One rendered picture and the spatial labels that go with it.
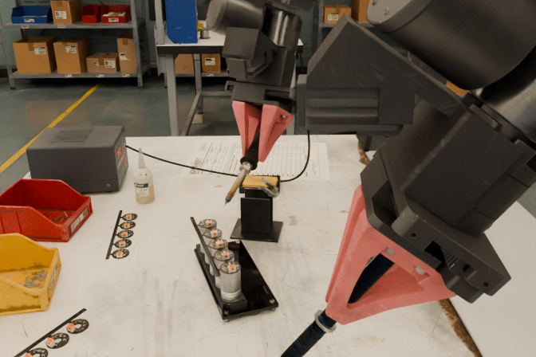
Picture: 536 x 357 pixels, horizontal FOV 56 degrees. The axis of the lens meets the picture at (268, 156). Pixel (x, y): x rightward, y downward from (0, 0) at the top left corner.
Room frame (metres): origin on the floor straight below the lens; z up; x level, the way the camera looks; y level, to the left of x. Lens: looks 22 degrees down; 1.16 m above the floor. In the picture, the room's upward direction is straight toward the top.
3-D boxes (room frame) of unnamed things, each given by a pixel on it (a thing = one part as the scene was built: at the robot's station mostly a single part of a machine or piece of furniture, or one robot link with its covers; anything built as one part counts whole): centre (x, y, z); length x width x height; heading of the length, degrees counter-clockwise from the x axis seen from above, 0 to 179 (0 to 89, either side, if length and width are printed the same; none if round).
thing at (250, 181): (0.86, 0.01, 0.76); 0.07 x 0.05 x 0.02; 87
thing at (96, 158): (0.88, 0.35, 0.80); 0.15 x 0.12 x 0.10; 95
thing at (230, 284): (0.51, 0.04, 0.79); 0.02 x 0.02 x 0.05
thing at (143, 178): (0.81, 0.22, 0.80); 0.03 x 0.03 x 0.10
